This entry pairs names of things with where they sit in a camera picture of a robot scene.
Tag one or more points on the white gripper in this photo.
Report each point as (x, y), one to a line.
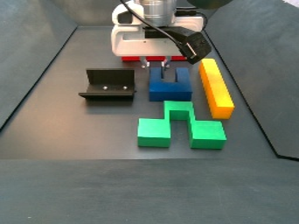
(129, 39)

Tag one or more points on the blue U-shaped block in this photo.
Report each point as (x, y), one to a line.
(170, 91)

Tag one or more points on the black angle fixture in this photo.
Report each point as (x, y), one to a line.
(110, 84)

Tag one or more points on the red slotted base block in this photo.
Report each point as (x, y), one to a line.
(153, 58)

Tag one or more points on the yellow long bar block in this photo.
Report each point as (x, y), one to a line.
(217, 92)

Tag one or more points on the green zigzag block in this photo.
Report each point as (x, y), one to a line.
(159, 132)

